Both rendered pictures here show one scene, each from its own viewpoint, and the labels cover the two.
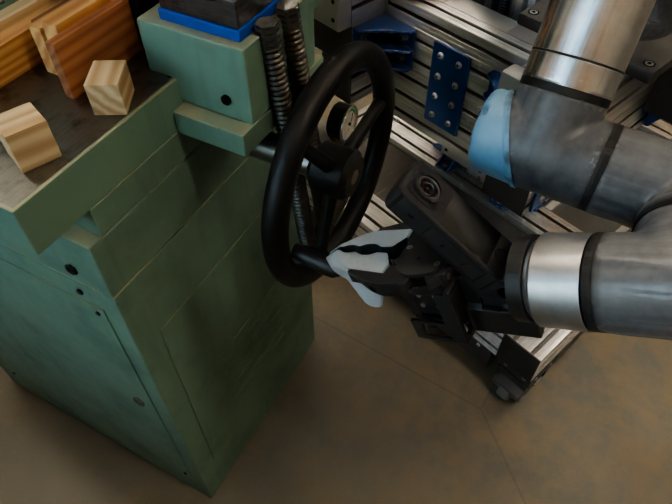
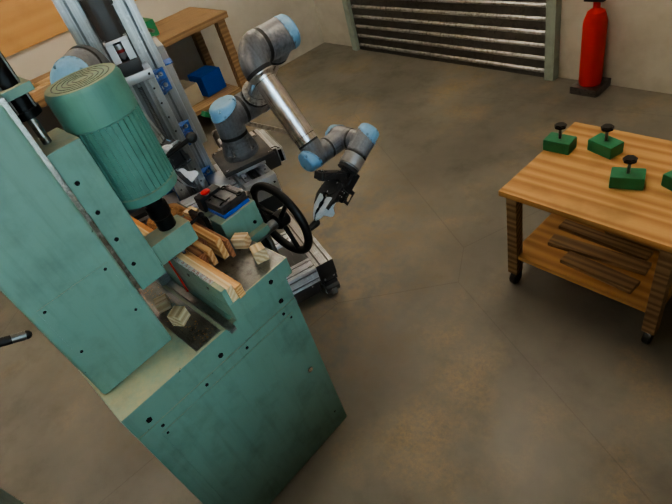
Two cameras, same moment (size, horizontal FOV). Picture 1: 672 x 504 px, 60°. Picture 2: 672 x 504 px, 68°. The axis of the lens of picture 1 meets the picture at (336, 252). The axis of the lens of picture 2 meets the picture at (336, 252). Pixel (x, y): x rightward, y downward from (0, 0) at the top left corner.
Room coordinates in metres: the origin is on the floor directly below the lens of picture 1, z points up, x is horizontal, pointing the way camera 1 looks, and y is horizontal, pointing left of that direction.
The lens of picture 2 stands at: (-0.26, 1.18, 1.77)
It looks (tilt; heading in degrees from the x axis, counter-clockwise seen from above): 40 degrees down; 297
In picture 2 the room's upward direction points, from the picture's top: 18 degrees counter-clockwise
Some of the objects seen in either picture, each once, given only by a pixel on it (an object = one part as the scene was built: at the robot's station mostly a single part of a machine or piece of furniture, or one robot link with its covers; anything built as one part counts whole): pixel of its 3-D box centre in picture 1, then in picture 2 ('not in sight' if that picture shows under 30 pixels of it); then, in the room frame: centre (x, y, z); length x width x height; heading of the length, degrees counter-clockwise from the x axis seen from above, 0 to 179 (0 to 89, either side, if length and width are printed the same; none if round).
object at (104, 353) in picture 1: (130, 270); (228, 392); (0.72, 0.41, 0.35); 0.58 x 0.45 x 0.71; 62
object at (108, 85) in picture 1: (110, 87); (241, 240); (0.51, 0.23, 0.92); 0.04 x 0.03 x 0.04; 2
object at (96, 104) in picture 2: not in sight; (115, 139); (0.67, 0.30, 1.31); 0.18 x 0.18 x 0.31
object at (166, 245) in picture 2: not in sight; (169, 242); (0.68, 0.32, 0.99); 0.14 x 0.07 x 0.09; 62
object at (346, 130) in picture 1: (340, 125); not in sight; (0.80, -0.01, 0.65); 0.06 x 0.04 x 0.08; 152
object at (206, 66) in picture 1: (232, 42); (230, 217); (0.61, 0.12, 0.91); 0.15 x 0.14 x 0.09; 152
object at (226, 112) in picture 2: not in sight; (228, 116); (0.85, -0.44, 0.98); 0.13 x 0.12 x 0.14; 60
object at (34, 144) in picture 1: (26, 137); (259, 252); (0.43, 0.29, 0.92); 0.04 x 0.04 x 0.04; 41
